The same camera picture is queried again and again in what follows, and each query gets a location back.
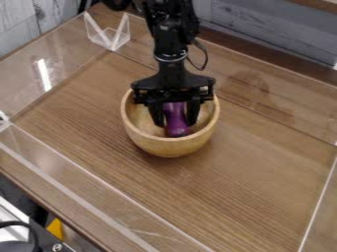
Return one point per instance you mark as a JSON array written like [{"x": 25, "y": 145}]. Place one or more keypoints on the brown wooden bowl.
[{"x": 150, "y": 137}]

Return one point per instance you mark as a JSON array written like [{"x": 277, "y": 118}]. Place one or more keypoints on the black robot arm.
[{"x": 173, "y": 24}]

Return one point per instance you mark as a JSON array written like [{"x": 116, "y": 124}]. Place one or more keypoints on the purple toy eggplant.
[{"x": 177, "y": 126}]

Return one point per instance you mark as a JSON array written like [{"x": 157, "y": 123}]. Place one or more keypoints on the clear acrylic corner bracket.
[{"x": 110, "y": 38}]

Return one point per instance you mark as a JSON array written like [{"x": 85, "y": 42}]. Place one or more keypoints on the clear acrylic tray wall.
[{"x": 93, "y": 206}]

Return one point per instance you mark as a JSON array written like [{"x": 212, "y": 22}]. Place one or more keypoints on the yellow black device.
[{"x": 57, "y": 237}]

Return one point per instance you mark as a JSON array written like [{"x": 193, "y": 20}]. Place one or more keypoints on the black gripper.
[{"x": 173, "y": 84}]

